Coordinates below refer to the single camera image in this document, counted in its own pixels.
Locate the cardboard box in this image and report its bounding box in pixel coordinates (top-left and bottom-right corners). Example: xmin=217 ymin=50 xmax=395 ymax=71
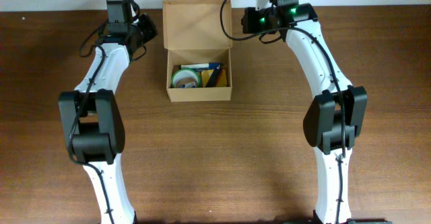
xmin=163 ymin=0 xmax=232 ymax=102

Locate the green tape roll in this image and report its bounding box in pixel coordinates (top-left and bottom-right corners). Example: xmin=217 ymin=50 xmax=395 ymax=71
xmin=171 ymin=69 xmax=201 ymax=88

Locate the blue white marker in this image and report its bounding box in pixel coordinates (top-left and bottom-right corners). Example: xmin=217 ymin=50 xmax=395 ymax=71
xmin=179 ymin=63 xmax=221 ymax=71

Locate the yellow sticky note pad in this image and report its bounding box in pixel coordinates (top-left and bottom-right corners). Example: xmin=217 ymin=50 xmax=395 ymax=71
xmin=201 ymin=69 xmax=228 ymax=87

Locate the blue white staples box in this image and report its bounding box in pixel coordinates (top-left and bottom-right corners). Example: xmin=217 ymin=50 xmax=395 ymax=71
xmin=178 ymin=81 xmax=197 ymax=88

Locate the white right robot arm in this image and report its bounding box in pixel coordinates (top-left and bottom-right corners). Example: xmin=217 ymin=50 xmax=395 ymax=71
xmin=242 ymin=0 xmax=368 ymax=223

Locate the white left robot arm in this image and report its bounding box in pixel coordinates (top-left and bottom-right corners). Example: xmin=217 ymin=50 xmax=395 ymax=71
xmin=59 ymin=0 xmax=158 ymax=223

